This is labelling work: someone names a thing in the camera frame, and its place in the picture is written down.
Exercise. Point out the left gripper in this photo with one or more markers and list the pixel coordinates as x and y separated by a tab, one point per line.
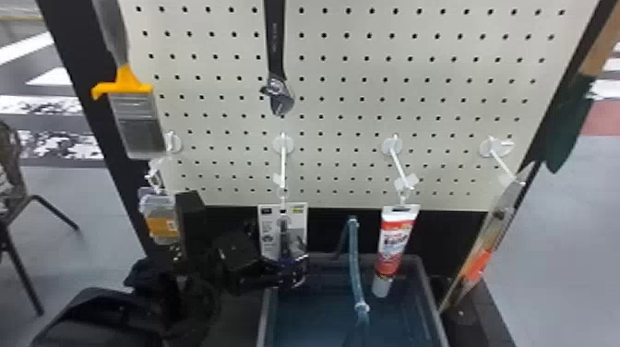
237	264

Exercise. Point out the orange white carded tool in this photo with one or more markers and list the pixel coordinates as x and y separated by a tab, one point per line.
160	218

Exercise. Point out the grey orange carded saw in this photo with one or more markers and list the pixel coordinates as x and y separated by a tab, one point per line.
491	237

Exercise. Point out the black chair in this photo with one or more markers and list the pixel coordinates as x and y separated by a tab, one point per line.
12	194

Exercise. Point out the blue basket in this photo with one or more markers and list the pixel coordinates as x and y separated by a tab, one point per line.
319	315

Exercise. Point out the black adjustable wrench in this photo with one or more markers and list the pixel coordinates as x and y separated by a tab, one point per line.
275	43

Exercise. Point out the yellow grey paint brush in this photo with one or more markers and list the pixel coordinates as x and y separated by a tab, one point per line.
138	121

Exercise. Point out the white carded black tool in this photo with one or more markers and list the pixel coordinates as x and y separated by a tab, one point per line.
271	227

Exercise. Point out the white pegboard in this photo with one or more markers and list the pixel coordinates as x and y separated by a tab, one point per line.
387	97

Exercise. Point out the white red tube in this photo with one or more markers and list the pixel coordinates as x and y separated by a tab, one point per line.
394	242

